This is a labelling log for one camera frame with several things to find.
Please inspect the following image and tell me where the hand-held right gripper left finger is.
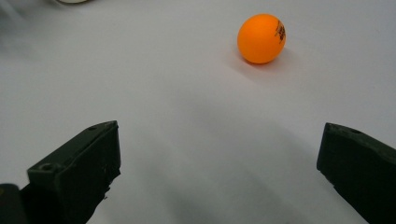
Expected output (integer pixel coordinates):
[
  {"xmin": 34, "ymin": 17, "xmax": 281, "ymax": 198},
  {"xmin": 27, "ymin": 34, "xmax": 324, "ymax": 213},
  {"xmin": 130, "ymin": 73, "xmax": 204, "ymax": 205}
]
[{"xmin": 20, "ymin": 119, "xmax": 121, "ymax": 224}]

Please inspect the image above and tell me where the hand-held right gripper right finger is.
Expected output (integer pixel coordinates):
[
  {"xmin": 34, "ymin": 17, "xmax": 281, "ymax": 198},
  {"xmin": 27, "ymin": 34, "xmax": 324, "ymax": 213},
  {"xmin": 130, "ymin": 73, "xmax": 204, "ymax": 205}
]
[{"xmin": 316, "ymin": 122, "xmax": 396, "ymax": 224}]

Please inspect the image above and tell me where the orange table tennis ball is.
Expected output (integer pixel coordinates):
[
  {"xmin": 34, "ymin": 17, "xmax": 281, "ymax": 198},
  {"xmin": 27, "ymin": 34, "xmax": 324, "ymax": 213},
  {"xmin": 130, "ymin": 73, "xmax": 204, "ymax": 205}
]
[{"xmin": 236, "ymin": 13, "xmax": 287, "ymax": 65}]

